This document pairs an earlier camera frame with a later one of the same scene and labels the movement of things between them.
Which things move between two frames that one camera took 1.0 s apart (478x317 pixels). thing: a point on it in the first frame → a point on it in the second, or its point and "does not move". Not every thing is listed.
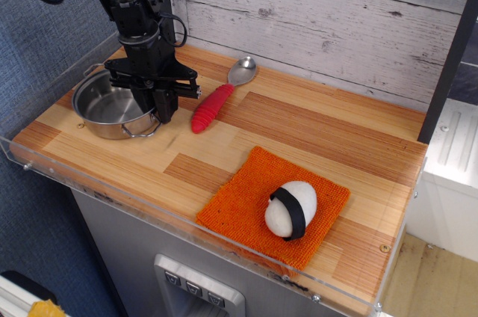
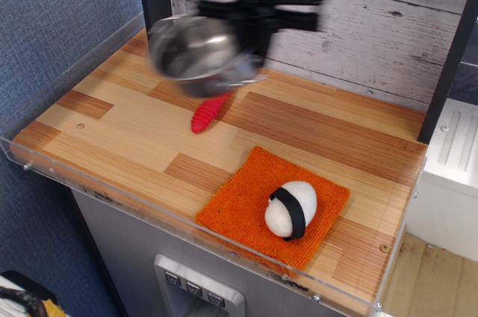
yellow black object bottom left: (22, 297) does not move
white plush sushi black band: (290, 208) does not move
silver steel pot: (104, 110) → (203, 55)
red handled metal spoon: (242, 69) does not move
